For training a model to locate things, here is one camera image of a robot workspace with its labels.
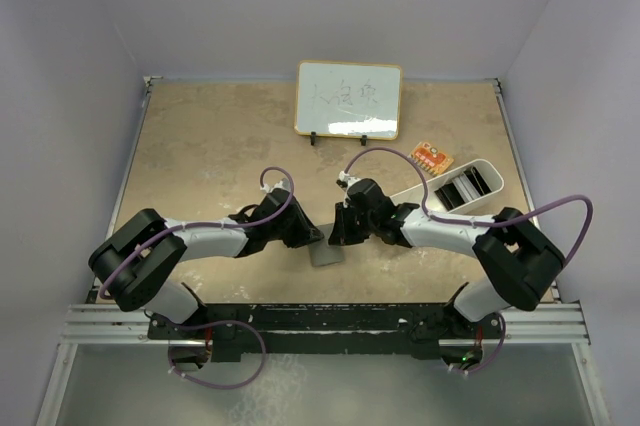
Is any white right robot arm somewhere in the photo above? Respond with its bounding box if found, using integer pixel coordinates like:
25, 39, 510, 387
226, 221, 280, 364
328, 174, 565, 337

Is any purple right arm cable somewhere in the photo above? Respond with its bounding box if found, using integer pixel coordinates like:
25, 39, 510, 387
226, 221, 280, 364
339, 147, 594, 272

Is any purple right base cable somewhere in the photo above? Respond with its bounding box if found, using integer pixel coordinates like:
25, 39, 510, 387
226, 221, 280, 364
449, 315, 507, 377

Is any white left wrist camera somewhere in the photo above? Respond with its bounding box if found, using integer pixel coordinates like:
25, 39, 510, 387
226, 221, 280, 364
260, 178, 290, 193

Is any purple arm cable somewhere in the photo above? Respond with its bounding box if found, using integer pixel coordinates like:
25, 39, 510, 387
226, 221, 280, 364
339, 147, 594, 272
98, 166, 295, 300

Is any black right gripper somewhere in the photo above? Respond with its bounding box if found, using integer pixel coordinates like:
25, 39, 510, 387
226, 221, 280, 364
329, 202, 377, 247

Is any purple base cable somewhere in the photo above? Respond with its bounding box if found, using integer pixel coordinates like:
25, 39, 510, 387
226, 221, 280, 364
449, 315, 507, 377
167, 318, 268, 390

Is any small whiteboard with writing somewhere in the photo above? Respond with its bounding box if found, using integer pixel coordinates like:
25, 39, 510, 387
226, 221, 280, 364
294, 60, 403, 141

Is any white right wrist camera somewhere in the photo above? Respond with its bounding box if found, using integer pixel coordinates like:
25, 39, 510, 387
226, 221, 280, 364
336, 171, 360, 192

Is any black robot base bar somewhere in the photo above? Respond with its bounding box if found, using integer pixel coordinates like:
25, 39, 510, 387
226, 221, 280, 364
145, 302, 506, 367

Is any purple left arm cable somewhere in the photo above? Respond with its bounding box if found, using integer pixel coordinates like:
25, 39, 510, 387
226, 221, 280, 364
98, 166, 295, 300

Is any white box with cards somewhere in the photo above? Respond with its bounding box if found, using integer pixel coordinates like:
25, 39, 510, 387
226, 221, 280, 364
387, 158, 505, 220

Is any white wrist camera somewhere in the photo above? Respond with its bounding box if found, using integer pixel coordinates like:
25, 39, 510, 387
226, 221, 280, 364
260, 178, 290, 193
336, 171, 360, 192

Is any grey card holder wallet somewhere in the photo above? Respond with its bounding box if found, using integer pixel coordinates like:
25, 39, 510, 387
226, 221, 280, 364
308, 242, 345, 268

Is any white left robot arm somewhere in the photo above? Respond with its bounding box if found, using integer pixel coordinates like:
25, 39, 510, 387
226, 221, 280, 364
88, 187, 324, 338

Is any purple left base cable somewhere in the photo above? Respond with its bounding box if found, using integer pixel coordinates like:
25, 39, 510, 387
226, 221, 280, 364
167, 318, 268, 390

